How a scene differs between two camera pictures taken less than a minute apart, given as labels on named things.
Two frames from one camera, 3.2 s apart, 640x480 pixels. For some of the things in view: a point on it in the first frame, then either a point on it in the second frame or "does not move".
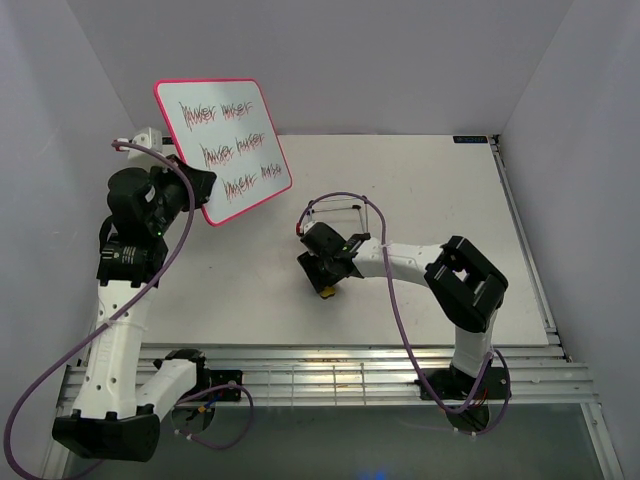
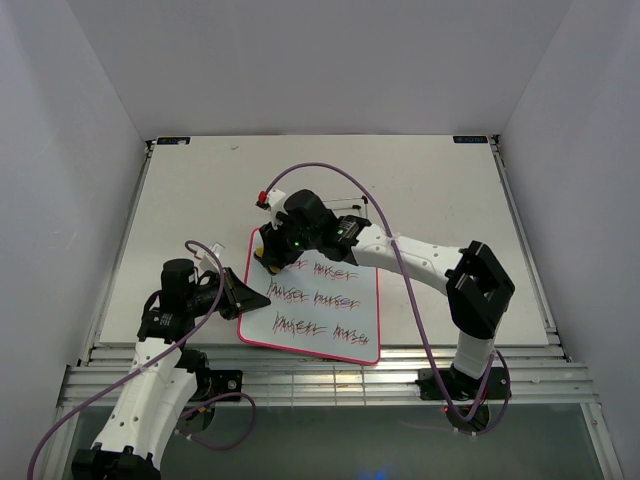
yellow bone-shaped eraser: x=327 y=293 → x=259 y=251
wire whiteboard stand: x=362 y=200 does not move
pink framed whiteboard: x=225 y=126 → x=323 y=306
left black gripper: x=197 y=183 → x=239 y=297
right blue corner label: x=470 y=139 does not move
